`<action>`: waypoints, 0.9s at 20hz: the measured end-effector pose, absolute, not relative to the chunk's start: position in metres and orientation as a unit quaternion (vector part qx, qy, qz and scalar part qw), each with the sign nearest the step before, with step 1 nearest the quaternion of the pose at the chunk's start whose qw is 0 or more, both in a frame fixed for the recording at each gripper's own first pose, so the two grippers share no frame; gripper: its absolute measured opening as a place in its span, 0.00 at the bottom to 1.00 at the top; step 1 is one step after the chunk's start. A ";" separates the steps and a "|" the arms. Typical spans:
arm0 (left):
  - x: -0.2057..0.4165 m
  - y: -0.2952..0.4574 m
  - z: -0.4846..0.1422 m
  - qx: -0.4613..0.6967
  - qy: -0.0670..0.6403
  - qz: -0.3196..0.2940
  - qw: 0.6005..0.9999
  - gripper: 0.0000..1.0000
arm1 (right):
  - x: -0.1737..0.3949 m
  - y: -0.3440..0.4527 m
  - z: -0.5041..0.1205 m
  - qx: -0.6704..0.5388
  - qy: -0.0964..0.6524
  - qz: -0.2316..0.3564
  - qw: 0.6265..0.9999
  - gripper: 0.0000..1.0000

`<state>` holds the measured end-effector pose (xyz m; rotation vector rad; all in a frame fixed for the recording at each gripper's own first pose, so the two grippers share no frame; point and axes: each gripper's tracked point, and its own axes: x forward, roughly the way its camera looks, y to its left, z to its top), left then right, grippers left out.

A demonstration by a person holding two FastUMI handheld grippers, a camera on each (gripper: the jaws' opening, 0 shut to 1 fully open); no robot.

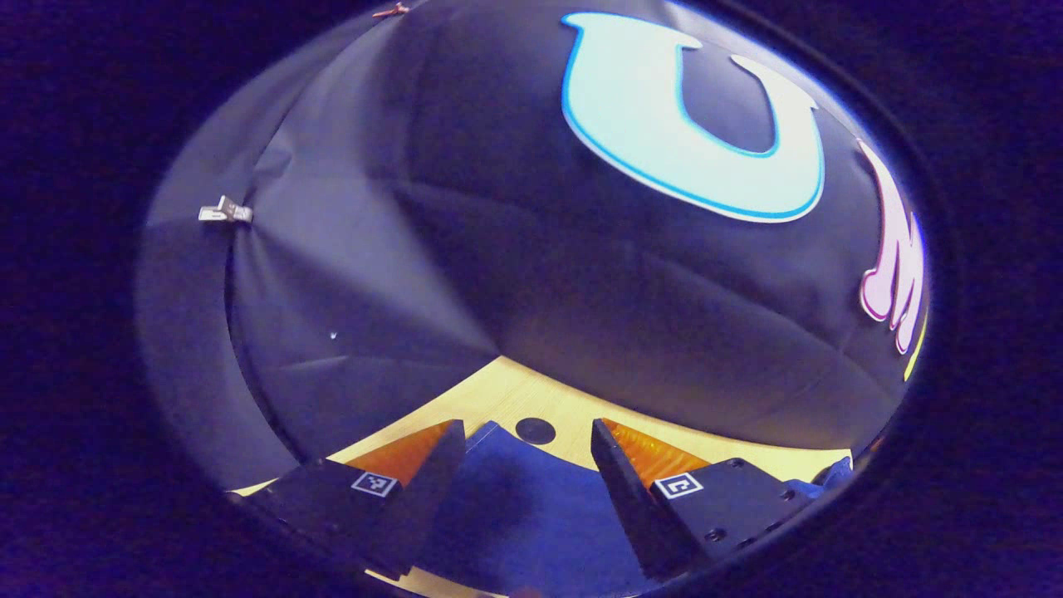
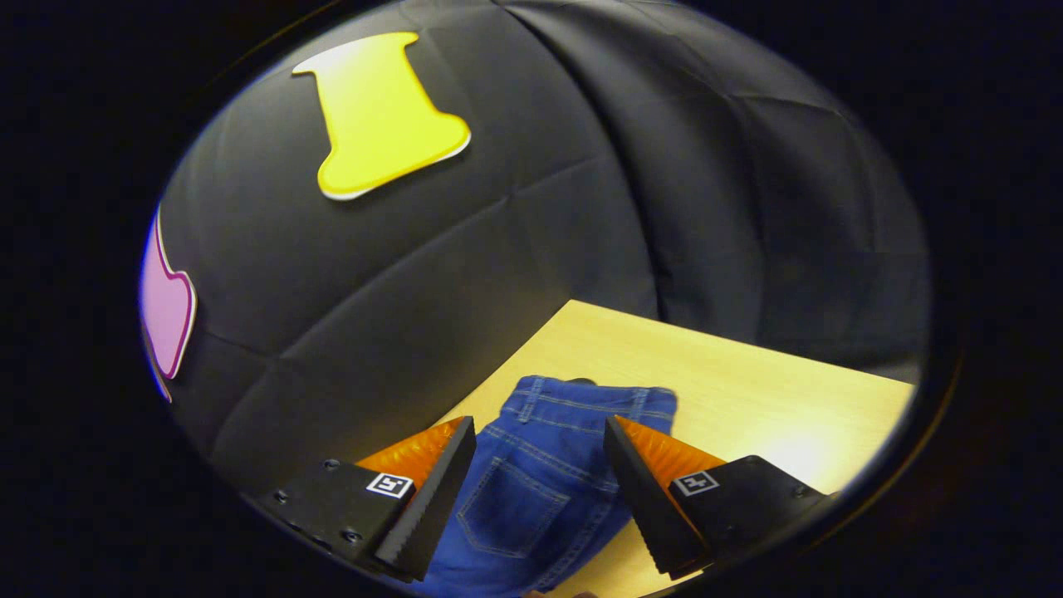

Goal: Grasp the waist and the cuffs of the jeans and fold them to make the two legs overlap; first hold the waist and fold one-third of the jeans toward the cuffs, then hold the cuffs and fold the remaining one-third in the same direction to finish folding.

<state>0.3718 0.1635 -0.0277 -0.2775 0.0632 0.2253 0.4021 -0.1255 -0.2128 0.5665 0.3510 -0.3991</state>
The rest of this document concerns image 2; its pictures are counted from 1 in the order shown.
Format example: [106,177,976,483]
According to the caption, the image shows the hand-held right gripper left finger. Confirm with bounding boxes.
[249,415,478,582]

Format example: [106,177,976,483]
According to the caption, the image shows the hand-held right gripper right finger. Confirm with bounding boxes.
[604,415,835,581]

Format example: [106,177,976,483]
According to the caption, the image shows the blue jeans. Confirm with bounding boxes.
[407,375,678,598]

